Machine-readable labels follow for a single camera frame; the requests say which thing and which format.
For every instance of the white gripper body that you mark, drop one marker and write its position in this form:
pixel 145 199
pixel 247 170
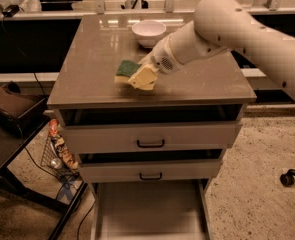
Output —
pixel 160 57

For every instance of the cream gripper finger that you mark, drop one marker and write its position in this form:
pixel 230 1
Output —
pixel 146 60
pixel 144 78

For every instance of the green yellow sponge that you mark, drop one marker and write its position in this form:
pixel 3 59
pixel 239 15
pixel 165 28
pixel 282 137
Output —
pixel 125 70

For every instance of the top grey drawer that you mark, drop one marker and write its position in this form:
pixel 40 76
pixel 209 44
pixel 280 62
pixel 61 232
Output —
pixel 186 128

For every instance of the grey drawer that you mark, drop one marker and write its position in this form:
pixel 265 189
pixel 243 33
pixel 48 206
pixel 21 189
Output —
pixel 186 128
pixel 150 166
pixel 151 210

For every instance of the grey drawer cabinet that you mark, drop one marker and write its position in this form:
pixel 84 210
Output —
pixel 85 91

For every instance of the middle grey drawer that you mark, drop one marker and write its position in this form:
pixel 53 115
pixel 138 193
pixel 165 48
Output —
pixel 150 166

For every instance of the bottom grey drawer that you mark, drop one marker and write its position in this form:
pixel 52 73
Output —
pixel 151 210

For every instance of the white ceramic bowl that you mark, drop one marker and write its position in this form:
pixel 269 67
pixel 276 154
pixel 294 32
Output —
pixel 148 32

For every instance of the colourful snack bag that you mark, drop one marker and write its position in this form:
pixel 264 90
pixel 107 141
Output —
pixel 60 146

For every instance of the dark brown box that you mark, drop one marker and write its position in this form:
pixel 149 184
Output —
pixel 20 113

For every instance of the black power adapter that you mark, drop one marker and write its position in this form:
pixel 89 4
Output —
pixel 10 10

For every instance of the black side table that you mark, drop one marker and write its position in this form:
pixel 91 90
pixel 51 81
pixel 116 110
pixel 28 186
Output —
pixel 10 147

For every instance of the black chair caster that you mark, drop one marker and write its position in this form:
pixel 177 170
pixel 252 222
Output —
pixel 288 179

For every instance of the black wire basket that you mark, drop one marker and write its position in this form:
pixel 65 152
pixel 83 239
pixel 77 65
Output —
pixel 52 163

